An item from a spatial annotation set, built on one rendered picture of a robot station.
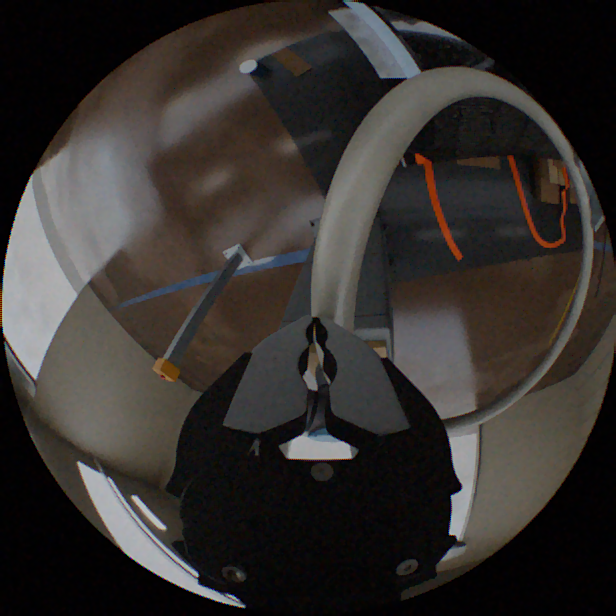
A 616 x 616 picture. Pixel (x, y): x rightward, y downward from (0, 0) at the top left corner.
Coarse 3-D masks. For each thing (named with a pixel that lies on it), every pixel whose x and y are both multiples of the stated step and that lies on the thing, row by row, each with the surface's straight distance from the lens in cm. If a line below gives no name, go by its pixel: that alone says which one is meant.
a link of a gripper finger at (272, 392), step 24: (288, 336) 11; (312, 336) 12; (264, 360) 9; (288, 360) 9; (240, 384) 9; (264, 384) 8; (288, 384) 8; (240, 408) 8; (264, 408) 8; (288, 408) 8; (264, 432) 7; (288, 432) 8
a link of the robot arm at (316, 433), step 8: (320, 392) 74; (320, 400) 70; (312, 408) 69; (320, 408) 69; (312, 416) 69; (320, 416) 69; (312, 424) 70; (320, 424) 70; (312, 432) 72; (320, 432) 70; (320, 440) 78; (328, 440) 77; (336, 440) 77
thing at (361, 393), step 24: (336, 336) 11; (336, 360) 9; (360, 360) 10; (336, 384) 8; (360, 384) 9; (384, 384) 9; (336, 408) 8; (360, 408) 8; (384, 408) 8; (336, 432) 8; (360, 432) 8; (384, 432) 8
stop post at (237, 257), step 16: (240, 256) 178; (224, 272) 161; (208, 288) 154; (208, 304) 146; (192, 320) 138; (176, 336) 137; (192, 336) 136; (176, 352) 130; (160, 368) 124; (176, 368) 128
